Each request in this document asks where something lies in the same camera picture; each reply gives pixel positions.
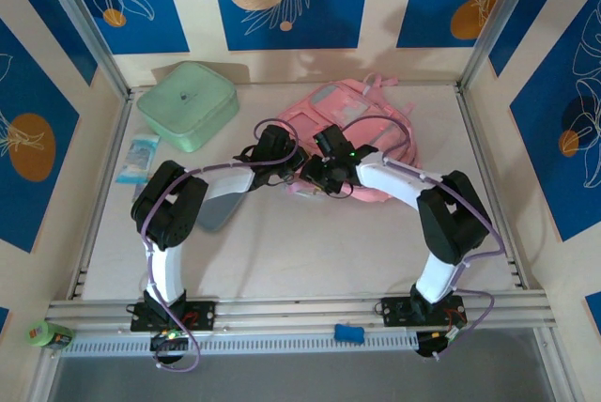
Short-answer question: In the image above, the grey slotted cable duct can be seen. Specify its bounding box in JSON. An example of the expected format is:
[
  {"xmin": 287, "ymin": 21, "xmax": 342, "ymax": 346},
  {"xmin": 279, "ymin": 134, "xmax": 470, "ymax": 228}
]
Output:
[{"xmin": 60, "ymin": 330, "xmax": 419, "ymax": 359}]

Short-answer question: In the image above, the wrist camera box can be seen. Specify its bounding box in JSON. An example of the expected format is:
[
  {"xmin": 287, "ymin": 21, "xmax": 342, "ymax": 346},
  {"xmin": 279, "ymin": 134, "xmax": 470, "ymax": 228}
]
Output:
[
  {"xmin": 254, "ymin": 123, "xmax": 296, "ymax": 160},
  {"xmin": 313, "ymin": 123, "xmax": 357, "ymax": 162}
]

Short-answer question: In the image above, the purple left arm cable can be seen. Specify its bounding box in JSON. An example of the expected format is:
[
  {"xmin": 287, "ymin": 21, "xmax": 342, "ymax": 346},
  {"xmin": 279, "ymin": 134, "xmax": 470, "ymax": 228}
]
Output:
[{"xmin": 140, "ymin": 117, "xmax": 304, "ymax": 374}]

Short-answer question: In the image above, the blue tissue pack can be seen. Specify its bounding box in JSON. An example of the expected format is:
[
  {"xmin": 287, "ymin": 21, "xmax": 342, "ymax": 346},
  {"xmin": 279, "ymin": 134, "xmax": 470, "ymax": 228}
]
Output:
[{"xmin": 115, "ymin": 134, "xmax": 161, "ymax": 185}]

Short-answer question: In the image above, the aluminium table edge rail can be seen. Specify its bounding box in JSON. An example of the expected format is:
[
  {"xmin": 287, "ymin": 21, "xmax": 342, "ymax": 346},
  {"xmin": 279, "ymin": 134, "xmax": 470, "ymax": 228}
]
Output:
[{"xmin": 44, "ymin": 289, "xmax": 558, "ymax": 328}]

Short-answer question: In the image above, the mint green zipper pouch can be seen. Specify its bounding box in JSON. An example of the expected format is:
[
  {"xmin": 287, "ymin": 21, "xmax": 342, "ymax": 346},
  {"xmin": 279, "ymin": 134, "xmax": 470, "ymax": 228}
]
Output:
[{"xmin": 135, "ymin": 60, "xmax": 240, "ymax": 155}]

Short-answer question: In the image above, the small blue sponge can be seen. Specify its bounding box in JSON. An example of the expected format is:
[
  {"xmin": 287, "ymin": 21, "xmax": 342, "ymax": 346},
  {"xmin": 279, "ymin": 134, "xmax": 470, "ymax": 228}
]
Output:
[{"xmin": 332, "ymin": 323, "xmax": 366, "ymax": 345}]

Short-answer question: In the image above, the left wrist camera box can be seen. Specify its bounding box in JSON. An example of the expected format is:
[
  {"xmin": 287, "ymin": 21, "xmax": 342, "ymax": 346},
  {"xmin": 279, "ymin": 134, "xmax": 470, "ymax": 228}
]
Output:
[{"xmin": 254, "ymin": 123, "xmax": 296, "ymax": 160}]

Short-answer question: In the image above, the black controller board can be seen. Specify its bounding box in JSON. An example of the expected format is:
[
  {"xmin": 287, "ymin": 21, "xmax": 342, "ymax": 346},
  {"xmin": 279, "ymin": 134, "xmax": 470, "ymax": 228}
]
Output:
[
  {"xmin": 415, "ymin": 330, "xmax": 466, "ymax": 360},
  {"xmin": 148, "ymin": 330, "xmax": 190, "ymax": 366}
]

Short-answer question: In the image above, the pink student backpack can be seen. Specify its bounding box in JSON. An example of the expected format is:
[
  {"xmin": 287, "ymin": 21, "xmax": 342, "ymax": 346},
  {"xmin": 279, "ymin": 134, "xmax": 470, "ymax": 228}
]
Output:
[{"xmin": 274, "ymin": 71, "xmax": 419, "ymax": 204}]

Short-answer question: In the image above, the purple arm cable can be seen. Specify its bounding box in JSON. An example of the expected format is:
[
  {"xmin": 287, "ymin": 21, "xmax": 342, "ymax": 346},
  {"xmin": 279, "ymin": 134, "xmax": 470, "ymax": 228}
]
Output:
[
  {"xmin": 345, "ymin": 115, "xmax": 508, "ymax": 362},
  {"xmin": 140, "ymin": 117, "xmax": 304, "ymax": 374}
]

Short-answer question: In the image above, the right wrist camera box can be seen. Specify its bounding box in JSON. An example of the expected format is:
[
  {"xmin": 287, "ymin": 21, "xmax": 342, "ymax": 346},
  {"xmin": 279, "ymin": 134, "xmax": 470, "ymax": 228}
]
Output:
[{"xmin": 313, "ymin": 123, "xmax": 357, "ymax": 162}]

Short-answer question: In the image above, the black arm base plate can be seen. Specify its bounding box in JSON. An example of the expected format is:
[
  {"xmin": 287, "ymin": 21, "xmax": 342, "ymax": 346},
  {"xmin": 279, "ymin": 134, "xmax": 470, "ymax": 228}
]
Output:
[
  {"xmin": 130, "ymin": 299, "xmax": 218, "ymax": 333},
  {"xmin": 380, "ymin": 295, "xmax": 469, "ymax": 328}
]

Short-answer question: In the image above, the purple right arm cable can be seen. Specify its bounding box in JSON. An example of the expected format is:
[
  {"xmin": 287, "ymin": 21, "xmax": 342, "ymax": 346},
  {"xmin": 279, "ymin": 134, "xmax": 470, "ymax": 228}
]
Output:
[{"xmin": 345, "ymin": 115, "xmax": 508, "ymax": 362}]

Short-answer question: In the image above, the aluminium frame post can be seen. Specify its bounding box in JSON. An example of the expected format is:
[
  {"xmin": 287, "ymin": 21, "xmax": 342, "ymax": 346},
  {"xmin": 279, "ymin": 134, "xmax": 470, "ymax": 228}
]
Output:
[
  {"xmin": 457, "ymin": 0, "xmax": 550, "ymax": 93},
  {"xmin": 32, "ymin": 0, "xmax": 132, "ymax": 99}
]

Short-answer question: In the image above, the green tape roll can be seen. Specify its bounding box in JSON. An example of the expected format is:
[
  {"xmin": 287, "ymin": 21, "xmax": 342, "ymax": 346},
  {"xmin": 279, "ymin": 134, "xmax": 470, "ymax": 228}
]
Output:
[{"xmin": 23, "ymin": 319, "xmax": 56, "ymax": 349}]

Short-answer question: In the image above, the grey pencil case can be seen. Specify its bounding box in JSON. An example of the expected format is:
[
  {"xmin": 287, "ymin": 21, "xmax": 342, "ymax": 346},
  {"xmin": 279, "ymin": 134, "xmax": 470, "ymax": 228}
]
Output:
[{"xmin": 199, "ymin": 188, "xmax": 243, "ymax": 234}]

